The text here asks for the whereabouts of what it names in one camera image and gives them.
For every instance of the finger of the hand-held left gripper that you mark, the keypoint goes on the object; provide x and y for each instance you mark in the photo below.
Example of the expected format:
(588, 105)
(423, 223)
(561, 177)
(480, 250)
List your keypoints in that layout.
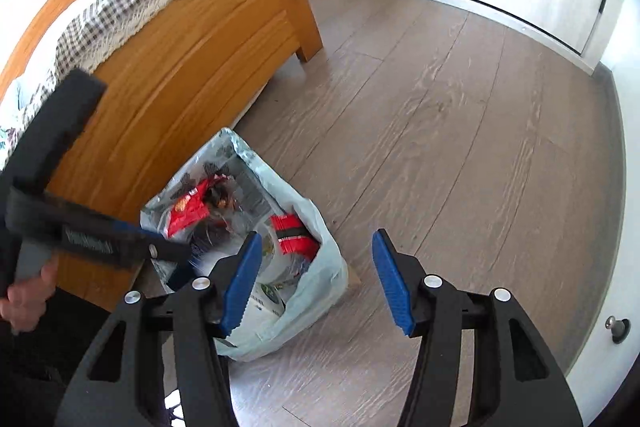
(130, 243)

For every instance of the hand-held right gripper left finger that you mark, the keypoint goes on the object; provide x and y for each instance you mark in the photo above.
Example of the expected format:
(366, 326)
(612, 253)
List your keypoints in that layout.
(245, 282)

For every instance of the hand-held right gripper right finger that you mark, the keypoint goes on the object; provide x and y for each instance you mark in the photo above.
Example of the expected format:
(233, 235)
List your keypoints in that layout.
(395, 282)

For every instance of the green yellow printed packet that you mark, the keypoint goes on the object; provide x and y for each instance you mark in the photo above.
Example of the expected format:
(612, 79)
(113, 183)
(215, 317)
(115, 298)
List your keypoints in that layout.
(265, 307)

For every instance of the large red snack packet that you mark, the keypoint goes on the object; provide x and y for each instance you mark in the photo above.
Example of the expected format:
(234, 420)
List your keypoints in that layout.
(187, 212)

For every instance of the red black striped packet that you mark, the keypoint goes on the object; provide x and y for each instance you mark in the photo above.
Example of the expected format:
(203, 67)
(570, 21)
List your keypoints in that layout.
(292, 237)

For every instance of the light green plastic trash bag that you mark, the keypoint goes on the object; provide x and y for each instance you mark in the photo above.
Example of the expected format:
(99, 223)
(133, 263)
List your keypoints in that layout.
(310, 307)

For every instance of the person's left hand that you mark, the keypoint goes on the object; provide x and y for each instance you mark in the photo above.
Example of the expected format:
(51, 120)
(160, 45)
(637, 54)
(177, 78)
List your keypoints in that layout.
(25, 302)

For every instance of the white cabinet with knob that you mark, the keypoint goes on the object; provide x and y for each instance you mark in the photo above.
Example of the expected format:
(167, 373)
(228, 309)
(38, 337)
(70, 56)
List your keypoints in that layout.
(610, 357)

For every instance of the wooden bed frame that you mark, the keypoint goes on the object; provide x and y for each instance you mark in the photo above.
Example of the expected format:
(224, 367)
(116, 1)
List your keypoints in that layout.
(175, 82)

